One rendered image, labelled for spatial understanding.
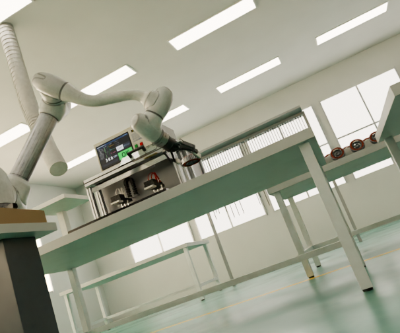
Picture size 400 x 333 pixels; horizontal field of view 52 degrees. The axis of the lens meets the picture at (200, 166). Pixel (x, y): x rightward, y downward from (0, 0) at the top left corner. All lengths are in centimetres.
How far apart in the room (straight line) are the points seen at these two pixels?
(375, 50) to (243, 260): 500
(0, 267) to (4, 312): 17
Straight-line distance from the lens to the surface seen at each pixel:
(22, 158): 228
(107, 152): 275
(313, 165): 195
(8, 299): 188
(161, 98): 212
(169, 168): 266
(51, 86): 225
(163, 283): 953
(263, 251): 875
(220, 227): 895
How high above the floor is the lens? 30
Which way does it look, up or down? 14 degrees up
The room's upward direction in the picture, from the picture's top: 20 degrees counter-clockwise
